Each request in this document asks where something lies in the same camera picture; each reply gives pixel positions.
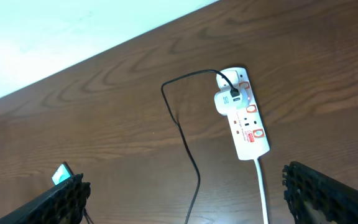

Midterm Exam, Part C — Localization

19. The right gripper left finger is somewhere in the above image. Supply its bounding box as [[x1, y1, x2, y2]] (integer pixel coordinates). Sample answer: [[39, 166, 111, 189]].
[[0, 174, 91, 224]]

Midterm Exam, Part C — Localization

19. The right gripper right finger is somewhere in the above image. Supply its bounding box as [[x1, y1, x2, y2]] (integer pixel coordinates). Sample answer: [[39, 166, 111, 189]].
[[282, 161, 358, 224]]

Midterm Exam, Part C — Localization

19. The smartphone with teal screen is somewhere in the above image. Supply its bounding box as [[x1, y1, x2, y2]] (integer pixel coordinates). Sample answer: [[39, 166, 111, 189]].
[[52, 162, 74, 185]]

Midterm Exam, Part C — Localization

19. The black charging cable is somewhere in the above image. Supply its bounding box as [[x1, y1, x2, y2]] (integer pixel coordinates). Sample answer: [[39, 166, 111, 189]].
[[160, 68, 241, 224]]

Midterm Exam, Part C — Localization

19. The white charger plug adapter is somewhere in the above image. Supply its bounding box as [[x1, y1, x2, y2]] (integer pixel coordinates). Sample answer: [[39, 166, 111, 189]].
[[214, 89, 249, 116]]

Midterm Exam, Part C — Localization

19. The white power strip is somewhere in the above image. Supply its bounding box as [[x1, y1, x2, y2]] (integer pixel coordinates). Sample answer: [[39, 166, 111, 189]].
[[222, 67, 270, 161]]

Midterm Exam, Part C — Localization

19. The white power strip cord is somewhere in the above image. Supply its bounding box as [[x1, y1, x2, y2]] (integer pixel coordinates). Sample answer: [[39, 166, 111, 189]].
[[253, 157, 270, 224]]

